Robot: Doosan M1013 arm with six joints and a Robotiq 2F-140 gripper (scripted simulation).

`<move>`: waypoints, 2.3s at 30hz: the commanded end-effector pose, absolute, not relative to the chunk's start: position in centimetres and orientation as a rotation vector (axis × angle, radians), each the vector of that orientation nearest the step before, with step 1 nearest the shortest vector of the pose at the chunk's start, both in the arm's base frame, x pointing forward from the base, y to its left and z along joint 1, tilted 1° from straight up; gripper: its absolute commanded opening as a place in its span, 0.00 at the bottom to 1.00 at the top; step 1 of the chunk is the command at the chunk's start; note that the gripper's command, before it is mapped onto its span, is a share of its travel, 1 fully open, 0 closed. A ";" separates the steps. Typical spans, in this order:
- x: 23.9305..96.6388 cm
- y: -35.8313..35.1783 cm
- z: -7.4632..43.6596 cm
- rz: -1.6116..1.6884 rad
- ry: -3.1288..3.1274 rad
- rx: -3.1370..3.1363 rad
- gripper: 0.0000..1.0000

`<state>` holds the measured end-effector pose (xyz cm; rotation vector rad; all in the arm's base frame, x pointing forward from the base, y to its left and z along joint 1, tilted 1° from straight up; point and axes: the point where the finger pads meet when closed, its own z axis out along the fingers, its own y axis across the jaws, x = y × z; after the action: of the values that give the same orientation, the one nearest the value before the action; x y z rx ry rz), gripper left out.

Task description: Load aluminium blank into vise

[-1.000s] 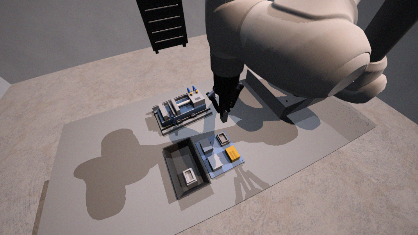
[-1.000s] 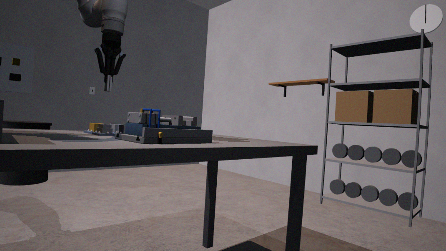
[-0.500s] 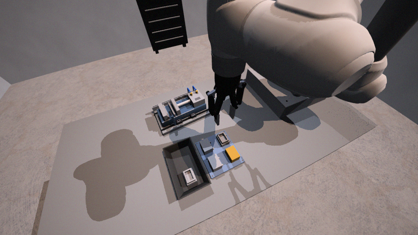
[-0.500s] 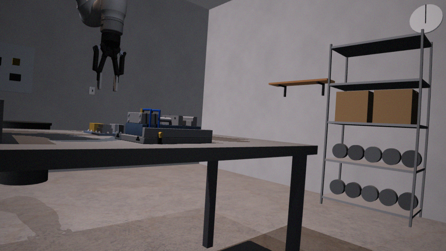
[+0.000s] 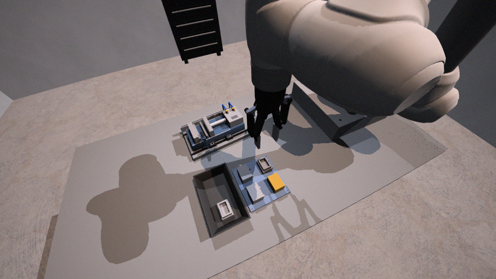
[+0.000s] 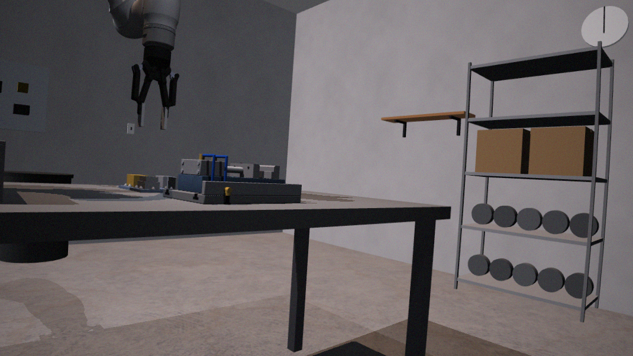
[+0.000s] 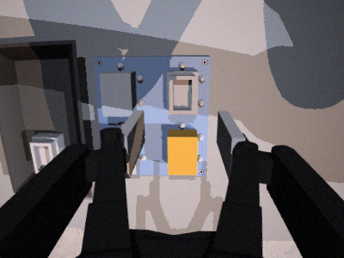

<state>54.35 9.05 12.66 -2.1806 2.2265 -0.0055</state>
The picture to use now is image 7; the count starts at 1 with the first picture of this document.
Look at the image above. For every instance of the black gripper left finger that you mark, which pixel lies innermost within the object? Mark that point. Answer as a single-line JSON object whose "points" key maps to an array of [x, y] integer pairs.
{"points": [[35, 217]]}

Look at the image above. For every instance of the yellow rectangular block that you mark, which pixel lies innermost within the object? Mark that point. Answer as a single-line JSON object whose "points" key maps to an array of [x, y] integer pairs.
{"points": [[182, 152]]}

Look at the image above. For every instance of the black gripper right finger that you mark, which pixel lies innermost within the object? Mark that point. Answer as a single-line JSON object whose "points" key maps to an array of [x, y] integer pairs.
{"points": [[311, 209]]}

